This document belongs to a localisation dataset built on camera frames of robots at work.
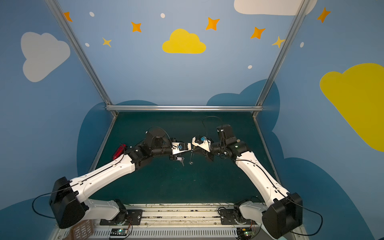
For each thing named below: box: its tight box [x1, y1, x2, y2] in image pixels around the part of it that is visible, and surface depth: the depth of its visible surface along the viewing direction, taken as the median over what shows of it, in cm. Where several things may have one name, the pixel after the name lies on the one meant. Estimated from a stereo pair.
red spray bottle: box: [112, 143, 127, 160], surface depth 97 cm
